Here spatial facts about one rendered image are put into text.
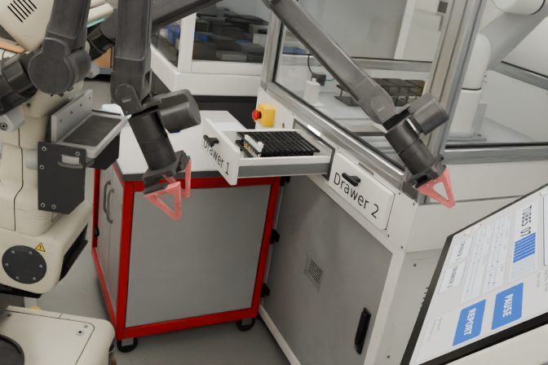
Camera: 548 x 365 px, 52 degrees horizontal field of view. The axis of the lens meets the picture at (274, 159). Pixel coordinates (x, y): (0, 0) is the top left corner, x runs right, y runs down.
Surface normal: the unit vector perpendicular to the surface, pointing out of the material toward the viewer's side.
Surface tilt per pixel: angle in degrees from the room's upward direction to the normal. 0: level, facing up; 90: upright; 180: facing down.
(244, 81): 90
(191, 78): 90
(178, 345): 0
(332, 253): 90
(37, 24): 90
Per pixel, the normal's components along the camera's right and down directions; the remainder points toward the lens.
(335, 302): -0.90, 0.03
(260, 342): 0.15, -0.92
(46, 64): -0.04, 0.37
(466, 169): 0.42, 0.40
